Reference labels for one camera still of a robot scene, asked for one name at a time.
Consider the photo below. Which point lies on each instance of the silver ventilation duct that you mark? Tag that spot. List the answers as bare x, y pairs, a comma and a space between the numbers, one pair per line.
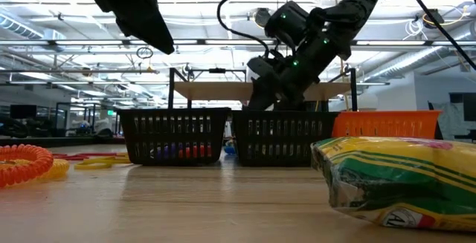
409, 61
18, 25

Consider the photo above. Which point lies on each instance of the yellow rubber band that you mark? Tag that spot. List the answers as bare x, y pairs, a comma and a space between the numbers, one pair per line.
96, 165

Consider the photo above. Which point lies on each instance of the black slotted plastic basket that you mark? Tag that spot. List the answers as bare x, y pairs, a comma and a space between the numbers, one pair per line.
284, 118
173, 116

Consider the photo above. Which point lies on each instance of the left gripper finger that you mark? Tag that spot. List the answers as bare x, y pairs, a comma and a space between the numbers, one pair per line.
148, 27

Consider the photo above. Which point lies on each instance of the red rubber band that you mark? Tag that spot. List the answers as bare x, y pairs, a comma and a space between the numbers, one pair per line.
74, 157

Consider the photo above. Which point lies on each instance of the wooden shelf riser black legs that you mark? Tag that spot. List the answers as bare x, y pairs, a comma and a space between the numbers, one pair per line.
215, 90

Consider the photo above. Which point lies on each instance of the dark background table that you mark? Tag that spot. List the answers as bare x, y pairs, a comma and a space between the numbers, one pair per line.
74, 141

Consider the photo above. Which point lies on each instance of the black computer monitor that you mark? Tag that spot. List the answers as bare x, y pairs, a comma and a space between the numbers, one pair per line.
23, 111
470, 107

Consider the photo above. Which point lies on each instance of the white globe lamp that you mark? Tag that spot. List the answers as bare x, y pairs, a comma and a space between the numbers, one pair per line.
370, 102

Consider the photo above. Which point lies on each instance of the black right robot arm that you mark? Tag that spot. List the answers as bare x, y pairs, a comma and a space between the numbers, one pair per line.
357, 5

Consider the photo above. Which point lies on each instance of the orange slotted plastic basket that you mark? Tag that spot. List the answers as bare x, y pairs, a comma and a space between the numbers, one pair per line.
386, 124

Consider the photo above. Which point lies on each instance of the long ceiling light rail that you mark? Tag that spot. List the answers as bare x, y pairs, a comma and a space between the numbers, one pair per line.
208, 42

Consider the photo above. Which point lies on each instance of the grey draped cover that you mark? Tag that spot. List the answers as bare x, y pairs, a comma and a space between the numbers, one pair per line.
450, 120

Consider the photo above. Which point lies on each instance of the yellow green crayon pack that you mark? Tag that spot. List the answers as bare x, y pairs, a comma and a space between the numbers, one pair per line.
401, 176

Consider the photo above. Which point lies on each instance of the green exit sign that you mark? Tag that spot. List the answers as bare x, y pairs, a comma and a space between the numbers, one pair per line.
110, 112

